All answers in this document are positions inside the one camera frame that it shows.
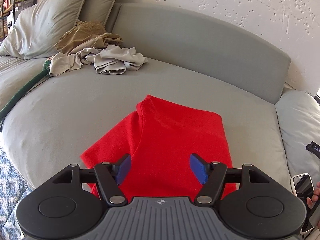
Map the red long-sleeve shirt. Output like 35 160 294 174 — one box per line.
81 95 232 199

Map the person's right hand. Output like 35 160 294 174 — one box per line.
306 181 320 209

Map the smartphone with beige case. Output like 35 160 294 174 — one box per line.
290 172 320 235

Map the blue patterned rug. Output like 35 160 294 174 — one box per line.
1 148 32 239

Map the beige crumpled garment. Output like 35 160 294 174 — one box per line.
48 45 148 76

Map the grey-green sofa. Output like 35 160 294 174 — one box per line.
0 2 320 198

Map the brown crumpled garment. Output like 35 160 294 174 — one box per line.
54 20 122 55

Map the front sage throw pillow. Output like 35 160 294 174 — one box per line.
1 0 85 60

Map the sage throw pillow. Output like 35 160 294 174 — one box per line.
79 0 116 25
1 0 85 60

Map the rear sage throw pillow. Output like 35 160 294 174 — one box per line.
79 0 116 25

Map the dark wooden bookshelf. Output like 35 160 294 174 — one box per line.
1 0 37 41

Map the green strap with buckle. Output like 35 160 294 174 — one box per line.
0 57 53 131

